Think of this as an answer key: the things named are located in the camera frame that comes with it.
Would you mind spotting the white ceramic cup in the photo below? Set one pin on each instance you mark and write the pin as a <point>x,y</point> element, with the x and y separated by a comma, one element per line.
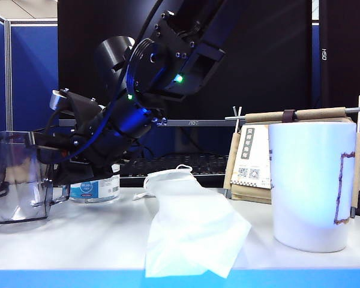
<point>306,186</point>

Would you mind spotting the translucent right gripper finger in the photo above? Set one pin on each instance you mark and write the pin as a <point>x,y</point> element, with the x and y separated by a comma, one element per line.
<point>55,168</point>
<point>48,140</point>

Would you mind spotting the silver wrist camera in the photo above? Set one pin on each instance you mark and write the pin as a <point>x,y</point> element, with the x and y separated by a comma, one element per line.
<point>57,100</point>

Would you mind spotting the black computer keyboard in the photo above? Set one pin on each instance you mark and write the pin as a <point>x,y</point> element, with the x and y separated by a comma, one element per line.
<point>183,165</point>

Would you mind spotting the transparent plastic cup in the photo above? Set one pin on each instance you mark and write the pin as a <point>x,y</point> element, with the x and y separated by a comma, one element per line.
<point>12,180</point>

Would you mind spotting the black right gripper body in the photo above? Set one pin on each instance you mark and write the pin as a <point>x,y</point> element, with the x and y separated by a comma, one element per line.
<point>90,141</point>

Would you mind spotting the white desk calendar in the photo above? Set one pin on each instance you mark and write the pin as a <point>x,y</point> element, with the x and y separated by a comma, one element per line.
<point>259,141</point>

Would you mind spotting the desk calendar on stand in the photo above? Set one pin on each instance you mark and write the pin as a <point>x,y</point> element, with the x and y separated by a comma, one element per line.
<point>232,118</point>

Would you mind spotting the black AOC computer monitor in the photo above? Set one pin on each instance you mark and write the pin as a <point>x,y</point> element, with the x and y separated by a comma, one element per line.
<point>258,60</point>

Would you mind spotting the white face mask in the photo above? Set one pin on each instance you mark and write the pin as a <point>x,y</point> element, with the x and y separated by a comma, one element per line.
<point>186,225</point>

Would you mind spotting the beige fabric roll pouch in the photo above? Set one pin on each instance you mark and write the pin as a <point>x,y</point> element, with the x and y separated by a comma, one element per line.
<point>318,114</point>

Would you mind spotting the black HSD computer monitor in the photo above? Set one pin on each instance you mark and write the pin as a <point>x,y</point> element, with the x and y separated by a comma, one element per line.
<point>345,30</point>

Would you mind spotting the clear hand sanitizer pump bottle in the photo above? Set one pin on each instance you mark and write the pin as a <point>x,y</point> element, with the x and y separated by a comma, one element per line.
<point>93,189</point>

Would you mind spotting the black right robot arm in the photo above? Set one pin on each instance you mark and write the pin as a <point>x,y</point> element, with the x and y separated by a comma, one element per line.
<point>174,45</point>

